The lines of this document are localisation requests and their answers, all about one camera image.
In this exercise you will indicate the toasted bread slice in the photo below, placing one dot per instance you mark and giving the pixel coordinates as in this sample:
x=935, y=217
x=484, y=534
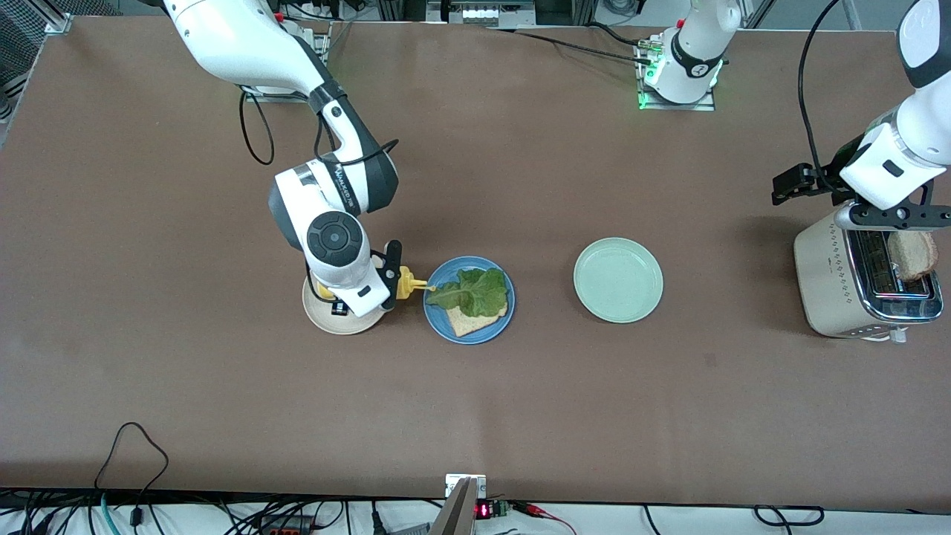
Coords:
x=914, y=256

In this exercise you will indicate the beige and chrome toaster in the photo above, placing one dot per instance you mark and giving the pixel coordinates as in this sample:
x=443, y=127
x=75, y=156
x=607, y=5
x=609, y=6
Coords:
x=825, y=290

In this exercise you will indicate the silver electronics unit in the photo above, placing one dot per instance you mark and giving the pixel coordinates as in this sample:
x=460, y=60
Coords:
x=483, y=13

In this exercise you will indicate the silver metal bracket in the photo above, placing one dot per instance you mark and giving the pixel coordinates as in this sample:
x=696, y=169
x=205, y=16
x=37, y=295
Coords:
x=462, y=513

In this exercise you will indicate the white bread slice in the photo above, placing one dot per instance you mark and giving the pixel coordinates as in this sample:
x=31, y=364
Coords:
x=472, y=325

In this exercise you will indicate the pale green round plate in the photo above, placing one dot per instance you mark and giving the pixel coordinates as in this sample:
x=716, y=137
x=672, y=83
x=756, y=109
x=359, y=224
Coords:
x=618, y=280

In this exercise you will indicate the black and white checkered fabric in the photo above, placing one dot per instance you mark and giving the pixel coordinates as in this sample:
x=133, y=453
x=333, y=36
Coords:
x=18, y=52

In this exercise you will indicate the beige round plate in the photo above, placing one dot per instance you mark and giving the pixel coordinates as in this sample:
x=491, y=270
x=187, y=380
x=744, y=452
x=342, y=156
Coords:
x=327, y=323

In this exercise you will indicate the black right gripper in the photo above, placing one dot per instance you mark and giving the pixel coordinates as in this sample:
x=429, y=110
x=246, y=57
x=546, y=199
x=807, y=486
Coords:
x=339, y=309

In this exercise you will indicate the yellow squeeze bottle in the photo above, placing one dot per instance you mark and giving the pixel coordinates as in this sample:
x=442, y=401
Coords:
x=407, y=284

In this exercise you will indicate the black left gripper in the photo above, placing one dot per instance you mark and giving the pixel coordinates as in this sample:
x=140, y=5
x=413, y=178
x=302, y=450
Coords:
x=826, y=180

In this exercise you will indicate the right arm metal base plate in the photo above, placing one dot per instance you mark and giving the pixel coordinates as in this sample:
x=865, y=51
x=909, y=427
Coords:
x=323, y=44

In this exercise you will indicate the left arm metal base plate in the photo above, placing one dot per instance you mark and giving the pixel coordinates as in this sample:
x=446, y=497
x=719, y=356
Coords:
x=676, y=106

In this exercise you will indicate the red LED display module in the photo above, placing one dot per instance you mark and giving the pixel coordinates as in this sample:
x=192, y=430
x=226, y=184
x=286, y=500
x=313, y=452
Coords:
x=483, y=511

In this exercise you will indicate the aluminium corner bracket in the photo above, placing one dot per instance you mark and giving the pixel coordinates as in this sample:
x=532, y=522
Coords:
x=58, y=22

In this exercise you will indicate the green lettuce leaf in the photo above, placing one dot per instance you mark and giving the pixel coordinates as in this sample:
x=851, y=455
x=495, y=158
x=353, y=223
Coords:
x=475, y=291

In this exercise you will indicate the blue round plate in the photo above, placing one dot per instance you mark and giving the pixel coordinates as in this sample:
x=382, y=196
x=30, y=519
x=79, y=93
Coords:
x=438, y=323

